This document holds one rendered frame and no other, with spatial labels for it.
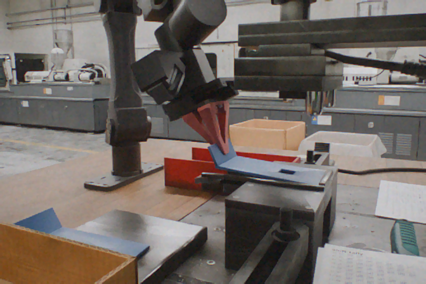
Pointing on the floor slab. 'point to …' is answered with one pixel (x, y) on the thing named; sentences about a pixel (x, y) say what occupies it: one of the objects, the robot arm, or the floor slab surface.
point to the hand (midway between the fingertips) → (222, 149)
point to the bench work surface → (152, 184)
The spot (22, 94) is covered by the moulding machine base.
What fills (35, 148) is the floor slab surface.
